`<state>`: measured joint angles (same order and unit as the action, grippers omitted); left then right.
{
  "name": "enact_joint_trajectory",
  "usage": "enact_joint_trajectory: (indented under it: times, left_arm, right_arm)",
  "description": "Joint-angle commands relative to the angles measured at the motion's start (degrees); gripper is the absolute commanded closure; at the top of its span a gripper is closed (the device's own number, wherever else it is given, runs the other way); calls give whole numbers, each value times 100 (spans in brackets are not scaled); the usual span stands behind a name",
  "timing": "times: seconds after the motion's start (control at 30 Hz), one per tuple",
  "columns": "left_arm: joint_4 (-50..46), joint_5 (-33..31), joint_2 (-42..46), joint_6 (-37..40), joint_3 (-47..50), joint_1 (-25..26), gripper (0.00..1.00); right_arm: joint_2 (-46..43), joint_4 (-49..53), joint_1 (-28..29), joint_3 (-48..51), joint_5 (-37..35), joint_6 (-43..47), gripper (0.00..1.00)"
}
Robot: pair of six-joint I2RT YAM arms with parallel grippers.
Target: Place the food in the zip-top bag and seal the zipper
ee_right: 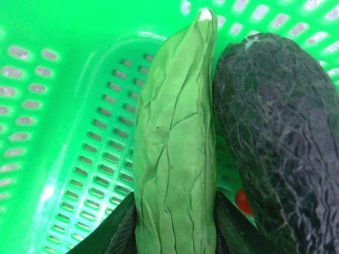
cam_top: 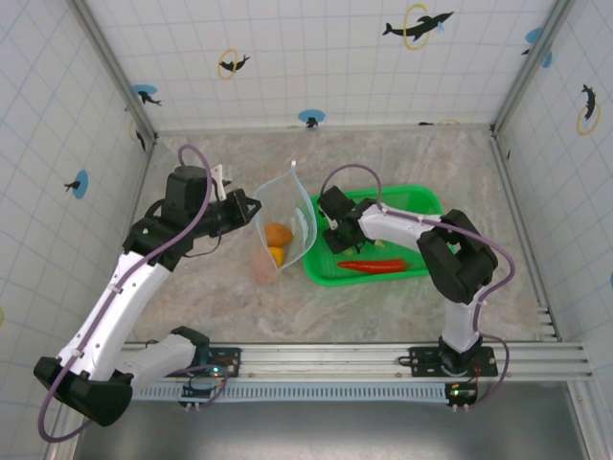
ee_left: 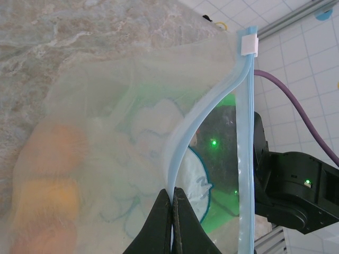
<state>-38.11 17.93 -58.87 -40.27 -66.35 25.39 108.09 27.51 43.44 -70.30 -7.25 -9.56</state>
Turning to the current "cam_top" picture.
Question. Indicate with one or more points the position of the red chili pepper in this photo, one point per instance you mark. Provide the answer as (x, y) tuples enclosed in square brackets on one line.
[(373, 265)]

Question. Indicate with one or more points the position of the clear zip-top bag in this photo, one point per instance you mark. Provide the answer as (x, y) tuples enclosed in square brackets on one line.
[(301, 201)]

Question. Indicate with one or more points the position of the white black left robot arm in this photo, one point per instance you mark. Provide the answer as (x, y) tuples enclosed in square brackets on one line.
[(120, 297)]

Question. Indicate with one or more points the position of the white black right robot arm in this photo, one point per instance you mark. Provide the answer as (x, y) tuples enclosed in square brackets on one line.
[(392, 225)]

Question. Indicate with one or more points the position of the green plastic tray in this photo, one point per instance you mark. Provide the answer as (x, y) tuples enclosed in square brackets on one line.
[(421, 201)]

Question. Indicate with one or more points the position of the left controller circuit board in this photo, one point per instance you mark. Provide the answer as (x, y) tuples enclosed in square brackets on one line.
[(208, 378)]

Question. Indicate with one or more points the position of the controller circuit board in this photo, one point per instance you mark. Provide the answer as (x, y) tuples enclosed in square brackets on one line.
[(460, 394), (208, 378)]

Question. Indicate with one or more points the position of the right controller circuit board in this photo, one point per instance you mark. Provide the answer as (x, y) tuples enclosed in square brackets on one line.
[(460, 394)]

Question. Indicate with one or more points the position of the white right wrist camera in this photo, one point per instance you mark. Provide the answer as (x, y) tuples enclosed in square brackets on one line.
[(332, 223)]

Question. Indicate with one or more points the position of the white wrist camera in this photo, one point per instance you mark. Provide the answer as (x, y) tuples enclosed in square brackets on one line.
[(220, 183), (332, 223)]

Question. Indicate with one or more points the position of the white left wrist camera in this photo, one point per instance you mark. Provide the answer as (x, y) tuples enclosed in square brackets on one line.
[(220, 183)]

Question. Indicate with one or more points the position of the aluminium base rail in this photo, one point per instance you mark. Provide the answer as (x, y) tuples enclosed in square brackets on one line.
[(335, 357)]

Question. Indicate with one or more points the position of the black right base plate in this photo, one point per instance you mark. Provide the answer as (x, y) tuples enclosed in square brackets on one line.
[(424, 361)]

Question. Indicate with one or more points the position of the aluminium side rail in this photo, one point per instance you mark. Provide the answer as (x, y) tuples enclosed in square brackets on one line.
[(524, 230)]

